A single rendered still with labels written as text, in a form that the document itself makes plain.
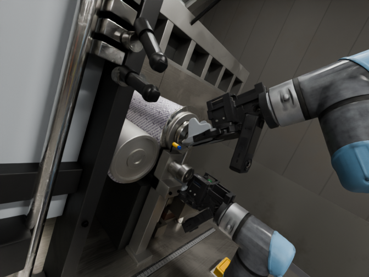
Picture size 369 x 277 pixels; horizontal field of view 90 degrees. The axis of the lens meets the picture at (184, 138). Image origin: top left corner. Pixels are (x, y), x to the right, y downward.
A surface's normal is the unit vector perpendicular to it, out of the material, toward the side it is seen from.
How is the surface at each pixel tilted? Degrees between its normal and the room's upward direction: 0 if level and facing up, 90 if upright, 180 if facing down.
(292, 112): 121
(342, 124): 91
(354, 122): 82
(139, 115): 94
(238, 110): 90
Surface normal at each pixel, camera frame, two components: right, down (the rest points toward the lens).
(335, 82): -0.77, -0.31
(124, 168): 0.70, 0.41
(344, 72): -0.60, -0.32
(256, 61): -0.63, -0.08
